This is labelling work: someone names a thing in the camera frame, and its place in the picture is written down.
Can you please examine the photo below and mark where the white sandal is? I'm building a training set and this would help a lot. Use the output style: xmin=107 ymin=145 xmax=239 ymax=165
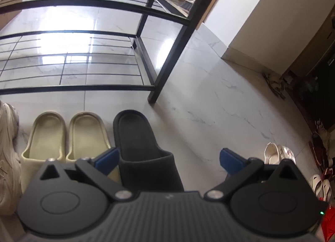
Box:
xmin=310 ymin=175 xmax=323 ymax=198
xmin=322 ymin=179 xmax=332 ymax=202

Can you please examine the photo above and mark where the dark red shoe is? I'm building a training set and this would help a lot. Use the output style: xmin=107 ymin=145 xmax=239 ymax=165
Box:
xmin=309 ymin=132 xmax=330 ymax=166

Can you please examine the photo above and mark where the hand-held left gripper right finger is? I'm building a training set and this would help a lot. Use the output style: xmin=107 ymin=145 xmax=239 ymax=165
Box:
xmin=203 ymin=148 xmax=305 ymax=202

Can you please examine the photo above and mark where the red plastic bag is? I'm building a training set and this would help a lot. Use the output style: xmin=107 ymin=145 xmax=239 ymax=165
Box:
xmin=321 ymin=204 xmax=335 ymax=242

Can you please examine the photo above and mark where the black slipper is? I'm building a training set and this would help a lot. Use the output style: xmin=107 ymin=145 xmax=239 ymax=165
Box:
xmin=113 ymin=110 xmax=185 ymax=193

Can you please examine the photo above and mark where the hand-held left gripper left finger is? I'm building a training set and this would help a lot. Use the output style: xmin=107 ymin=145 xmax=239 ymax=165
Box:
xmin=31 ymin=147 xmax=134 ymax=202

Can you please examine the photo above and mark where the beige knit sneaker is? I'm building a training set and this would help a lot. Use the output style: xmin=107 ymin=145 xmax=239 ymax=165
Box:
xmin=0 ymin=101 xmax=23 ymax=215

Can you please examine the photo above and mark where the black metal shoe rack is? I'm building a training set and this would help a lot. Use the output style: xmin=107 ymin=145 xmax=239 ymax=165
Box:
xmin=0 ymin=0 xmax=236 ymax=104

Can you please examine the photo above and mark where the beige slide slipper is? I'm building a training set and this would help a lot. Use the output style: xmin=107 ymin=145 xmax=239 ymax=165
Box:
xmin=65 ymin=111 xmax=121 ymax=182
xmin=20 ymin=111 xmax=66 ymax=193

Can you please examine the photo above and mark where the brown sandal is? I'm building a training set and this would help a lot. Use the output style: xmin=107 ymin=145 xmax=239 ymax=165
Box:
xmin=269 ymin=81 xmax=287 ymax=100
xmin=263 ymin=72 xmax=280 ymax=88

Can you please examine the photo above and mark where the dark wooden cabinet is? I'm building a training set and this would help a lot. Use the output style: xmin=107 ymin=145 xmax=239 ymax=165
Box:
xmin=280 ymin=14 xmax=335 ymax=138

